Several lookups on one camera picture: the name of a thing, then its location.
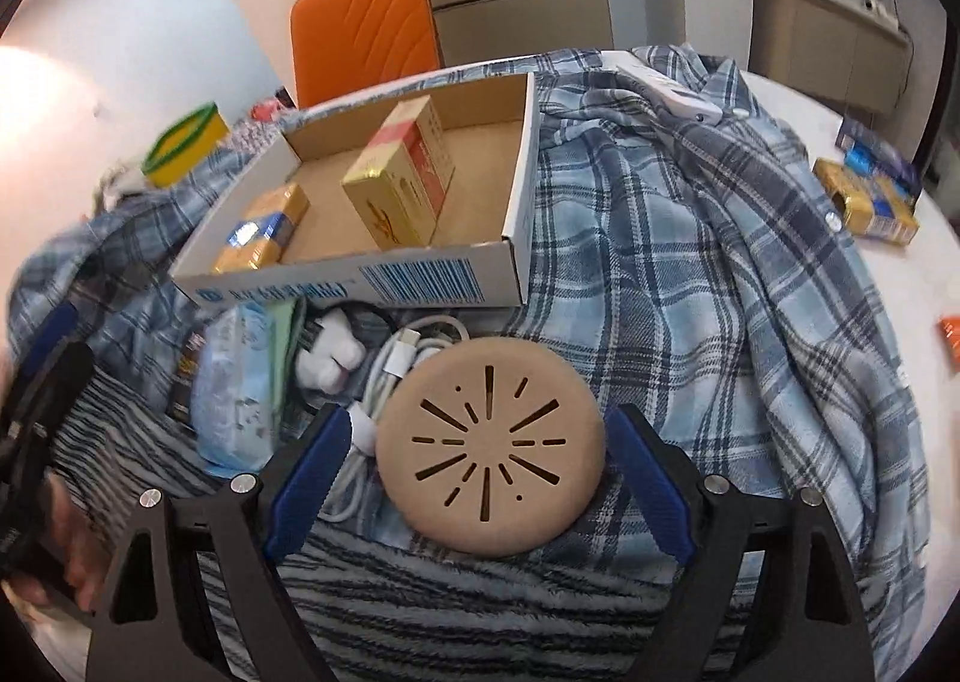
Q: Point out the orange quilted chair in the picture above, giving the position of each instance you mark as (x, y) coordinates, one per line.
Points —
(360, 29)

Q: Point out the green packet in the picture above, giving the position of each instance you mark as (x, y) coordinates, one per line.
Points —
(289, 337)

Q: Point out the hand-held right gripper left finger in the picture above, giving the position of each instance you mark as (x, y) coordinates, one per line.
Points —
(307, 479)

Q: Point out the sequined patterned cloth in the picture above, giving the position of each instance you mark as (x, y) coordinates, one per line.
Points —
(251, 134)

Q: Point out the blue tissue packet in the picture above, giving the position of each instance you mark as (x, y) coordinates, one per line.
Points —
(232, 389)

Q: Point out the gold box with red band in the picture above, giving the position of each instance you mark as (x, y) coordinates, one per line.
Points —
(390, 202)

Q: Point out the small orange packet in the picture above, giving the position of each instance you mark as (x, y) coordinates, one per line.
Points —
(951, 344)

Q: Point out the dark blue box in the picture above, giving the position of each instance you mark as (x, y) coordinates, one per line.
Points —
(892, 160)

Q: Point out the round tan slotted coaster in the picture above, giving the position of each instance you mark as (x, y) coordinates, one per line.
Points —
(570, 412)

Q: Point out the gold and blue packet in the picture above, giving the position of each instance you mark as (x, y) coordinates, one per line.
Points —
(277, 209)
(836, 183)
(892, 224)

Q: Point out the yellow container with green rim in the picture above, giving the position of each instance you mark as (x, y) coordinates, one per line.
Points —
(187, 157)

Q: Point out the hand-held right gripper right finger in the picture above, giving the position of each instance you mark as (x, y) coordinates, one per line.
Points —
(652, 487)

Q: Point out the beige bathroom vanity cabinet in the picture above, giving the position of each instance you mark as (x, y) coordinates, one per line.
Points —
(817, 36)

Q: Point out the white remote control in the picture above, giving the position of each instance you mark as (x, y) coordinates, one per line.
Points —
(675, 93)

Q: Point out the person's left hand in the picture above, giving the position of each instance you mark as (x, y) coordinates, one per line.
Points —
(79, 554)

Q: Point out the dark small packet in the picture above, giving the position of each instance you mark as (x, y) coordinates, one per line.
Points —
(184, 382)

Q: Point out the grey striped fuzzy cloth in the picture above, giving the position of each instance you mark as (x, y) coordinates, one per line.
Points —
(450, 614)

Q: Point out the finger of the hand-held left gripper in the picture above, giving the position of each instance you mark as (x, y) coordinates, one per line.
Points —
(49, 337)

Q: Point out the blue plaid shirt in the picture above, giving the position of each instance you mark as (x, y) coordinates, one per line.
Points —
(637, 239)

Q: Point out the white grey bag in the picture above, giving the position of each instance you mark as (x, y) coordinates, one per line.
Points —
(124, 187)

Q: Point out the red pink bag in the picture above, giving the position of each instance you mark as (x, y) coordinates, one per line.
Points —
(270, 108)

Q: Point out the cardboard box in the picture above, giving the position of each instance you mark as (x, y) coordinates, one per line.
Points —
(465, 157)

